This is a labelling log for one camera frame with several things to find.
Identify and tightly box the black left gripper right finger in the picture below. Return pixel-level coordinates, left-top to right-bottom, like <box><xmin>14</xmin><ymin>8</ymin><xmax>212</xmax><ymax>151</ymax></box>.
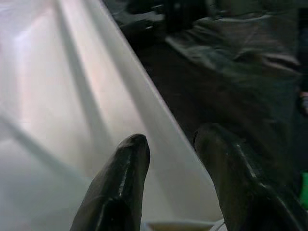
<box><xmin>192</xmin><ymin>122</ymin><xmax>308</xmax><ymax>231</ymax></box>

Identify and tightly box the white plastic table top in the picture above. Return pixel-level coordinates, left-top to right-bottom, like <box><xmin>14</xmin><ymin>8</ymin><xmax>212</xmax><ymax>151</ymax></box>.
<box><xmin>0</xmin><ymin>0</ymin><xmax>224</xmax><ymax>231</ymax></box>

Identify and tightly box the black plastic sheet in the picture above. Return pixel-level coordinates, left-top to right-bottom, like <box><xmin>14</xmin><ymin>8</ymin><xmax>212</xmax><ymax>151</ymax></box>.
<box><xmin>103</xmin><ymin>0</ymin><xmax>308</xmax><ymax>231</ymax></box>

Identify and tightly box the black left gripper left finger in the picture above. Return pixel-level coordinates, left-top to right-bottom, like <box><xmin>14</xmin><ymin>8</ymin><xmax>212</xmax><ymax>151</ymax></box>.
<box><xmin>69</xmin><ymin>133</ymin><xmax>151</xmax><ymax>231</ymax></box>

